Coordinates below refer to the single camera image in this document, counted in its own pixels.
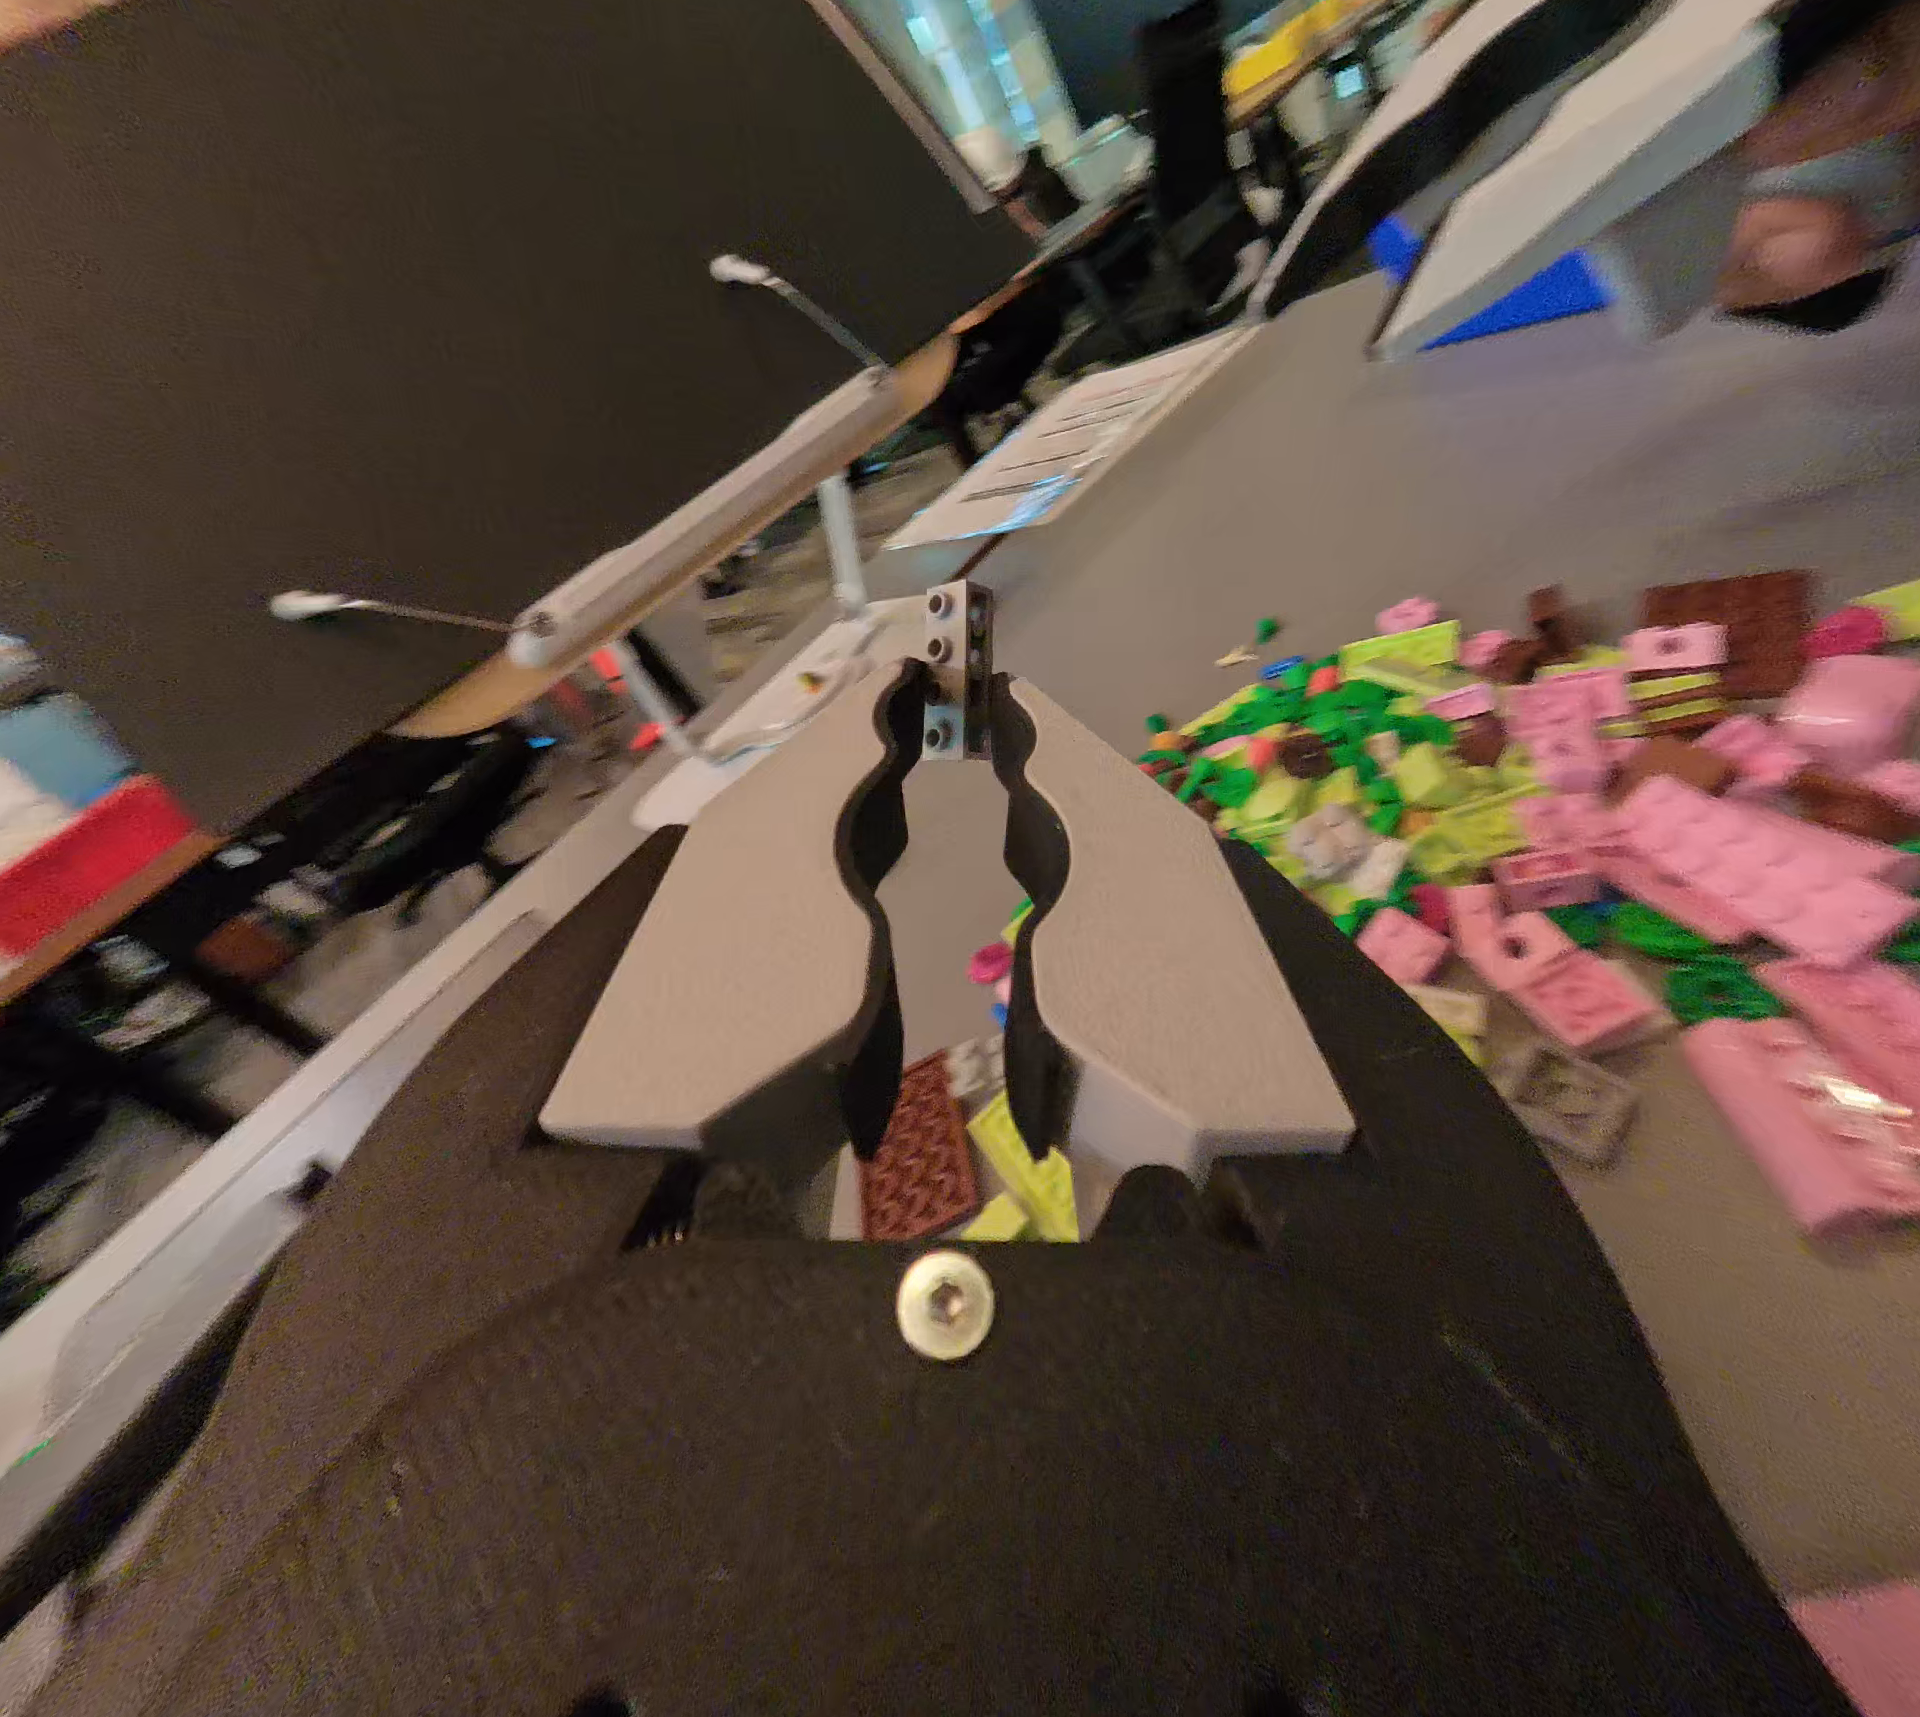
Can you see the large black panel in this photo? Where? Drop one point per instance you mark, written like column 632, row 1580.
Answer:
column 374, row 322

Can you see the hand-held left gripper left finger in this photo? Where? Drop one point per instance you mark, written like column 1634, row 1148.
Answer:
column 707, row 997

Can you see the lime smooth tile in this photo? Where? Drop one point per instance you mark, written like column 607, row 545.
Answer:
column 1035, row 1216

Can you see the small yellow crate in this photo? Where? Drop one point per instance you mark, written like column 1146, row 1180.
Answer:
column 1283, row 48

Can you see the pile of mixed toy bricks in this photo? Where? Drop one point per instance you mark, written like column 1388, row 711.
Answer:
column 1650, row 816

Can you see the person's right hand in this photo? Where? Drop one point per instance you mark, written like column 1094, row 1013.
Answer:
column 1798, row 244

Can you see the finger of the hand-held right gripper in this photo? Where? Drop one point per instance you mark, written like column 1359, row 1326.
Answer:
column 1592, row 145
column 1442, row 66

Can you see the black office chair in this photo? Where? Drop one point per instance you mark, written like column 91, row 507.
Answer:
column 405, row 816
column 1201, row 127

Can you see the blue plastic bin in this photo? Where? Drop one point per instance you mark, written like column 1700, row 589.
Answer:
column 1533, row 298

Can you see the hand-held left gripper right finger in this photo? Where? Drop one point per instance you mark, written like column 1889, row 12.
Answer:
column 1184, row 997

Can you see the red bin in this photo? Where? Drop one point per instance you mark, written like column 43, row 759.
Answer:
column 91, row 866

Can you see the brown rectangular plate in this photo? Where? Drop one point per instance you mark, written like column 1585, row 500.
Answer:
column 918, row 1161

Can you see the printed paper sheet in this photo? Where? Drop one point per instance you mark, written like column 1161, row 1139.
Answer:
column 1094, row 429

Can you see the pink rounded tile block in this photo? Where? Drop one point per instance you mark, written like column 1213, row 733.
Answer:
column 1868, row 1656

